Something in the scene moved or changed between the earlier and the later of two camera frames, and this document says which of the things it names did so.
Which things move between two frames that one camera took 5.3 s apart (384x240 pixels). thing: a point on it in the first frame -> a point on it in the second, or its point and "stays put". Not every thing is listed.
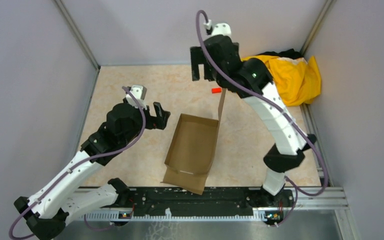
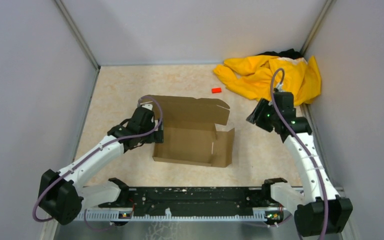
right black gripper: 197,58 -> 256,117
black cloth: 290,53 stays put
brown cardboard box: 189,159 -> 190,135
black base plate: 171,201 stays put
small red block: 214,90 stays put
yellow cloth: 296,84 stays put
